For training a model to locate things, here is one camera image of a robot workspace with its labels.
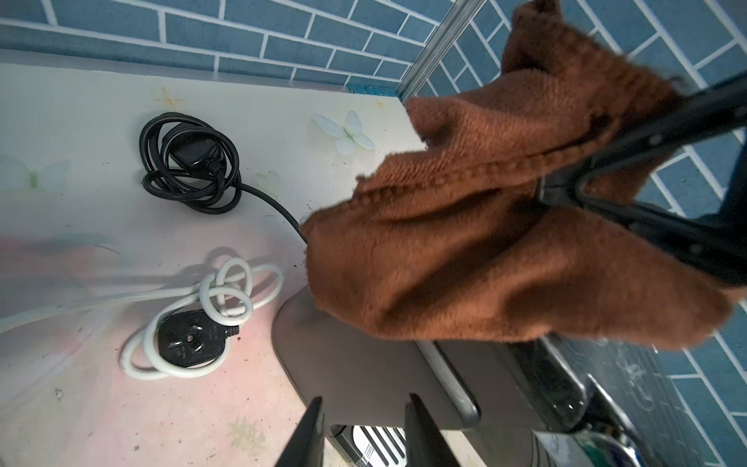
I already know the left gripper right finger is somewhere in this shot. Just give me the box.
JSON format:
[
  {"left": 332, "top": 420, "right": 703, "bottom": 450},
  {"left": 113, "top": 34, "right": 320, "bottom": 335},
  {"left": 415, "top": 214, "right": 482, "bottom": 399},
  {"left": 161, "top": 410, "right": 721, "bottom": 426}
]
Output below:
[{"left": 405, "top": 393, "right": 459, "bottom": 467}]

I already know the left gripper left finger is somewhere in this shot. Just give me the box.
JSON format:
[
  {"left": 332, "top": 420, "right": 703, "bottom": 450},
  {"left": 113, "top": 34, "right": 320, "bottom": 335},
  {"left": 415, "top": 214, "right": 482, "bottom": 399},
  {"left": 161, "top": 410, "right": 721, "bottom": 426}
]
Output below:
[{"left": 275, "top": 397, "right": 325, "bottom": 467}]

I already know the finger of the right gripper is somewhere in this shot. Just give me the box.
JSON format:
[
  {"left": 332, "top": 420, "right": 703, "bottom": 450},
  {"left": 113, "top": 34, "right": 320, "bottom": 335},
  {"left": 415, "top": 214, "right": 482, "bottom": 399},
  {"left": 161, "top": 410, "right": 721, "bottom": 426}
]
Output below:
[
  {"left": 580, "top": 195, "right": 746, "bottom": 286},
  {"left": 537, "top": 73, "right": 746, "bottom": 204}
]

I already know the black coffee machine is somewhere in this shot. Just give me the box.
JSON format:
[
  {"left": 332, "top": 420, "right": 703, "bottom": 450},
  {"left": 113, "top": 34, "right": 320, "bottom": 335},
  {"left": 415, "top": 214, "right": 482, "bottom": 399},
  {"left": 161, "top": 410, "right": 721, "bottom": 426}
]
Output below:
[{"left": 272, "top": 289, "right": 704, "bottom": 466}]

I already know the brown cloth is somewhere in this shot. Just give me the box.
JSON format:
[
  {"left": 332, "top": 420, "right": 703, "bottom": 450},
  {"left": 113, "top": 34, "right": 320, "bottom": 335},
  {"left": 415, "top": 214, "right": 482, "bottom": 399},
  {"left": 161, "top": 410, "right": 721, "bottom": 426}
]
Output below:
[{"left": 302, "top": 1, "right": 746, "bottom": 349}]

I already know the white power cable with plug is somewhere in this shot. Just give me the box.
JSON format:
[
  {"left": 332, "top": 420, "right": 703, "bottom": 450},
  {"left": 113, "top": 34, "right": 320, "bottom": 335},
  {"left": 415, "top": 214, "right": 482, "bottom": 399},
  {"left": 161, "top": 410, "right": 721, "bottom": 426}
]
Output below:
[{"left": 0, "top": 256, "right": 286, "bottom": 381}]

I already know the right metal corner post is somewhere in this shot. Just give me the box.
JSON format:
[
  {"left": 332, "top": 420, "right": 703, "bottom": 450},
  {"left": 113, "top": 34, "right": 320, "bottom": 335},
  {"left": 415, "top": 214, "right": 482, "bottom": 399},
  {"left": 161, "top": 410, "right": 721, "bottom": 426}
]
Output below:
[{"left": 397, "top": 0, "right": 486, "bottom": 101}]

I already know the black coiled power cable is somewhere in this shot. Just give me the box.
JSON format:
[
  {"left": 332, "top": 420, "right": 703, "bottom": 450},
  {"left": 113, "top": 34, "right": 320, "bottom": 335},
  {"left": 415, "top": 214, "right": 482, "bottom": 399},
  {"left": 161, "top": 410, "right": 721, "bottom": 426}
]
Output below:
[{"left": 138, "top": 112, "right": 307, "bottom": 241}]

